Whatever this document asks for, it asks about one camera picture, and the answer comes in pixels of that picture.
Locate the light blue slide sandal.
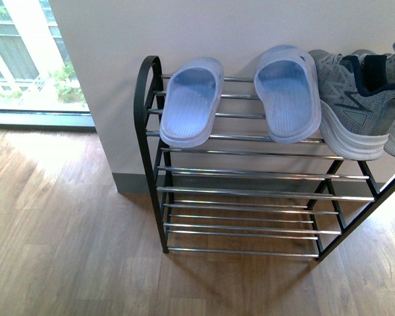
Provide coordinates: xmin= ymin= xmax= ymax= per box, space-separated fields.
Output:
xmin=253 ymin=45 xmax=321 ymax=144
xmin=160 ymin=57 xmax=224 ymax=148

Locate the black metal shoe rack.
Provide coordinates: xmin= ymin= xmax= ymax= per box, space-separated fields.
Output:
xmin=134 ymin=55 xmax=395 ymax=261

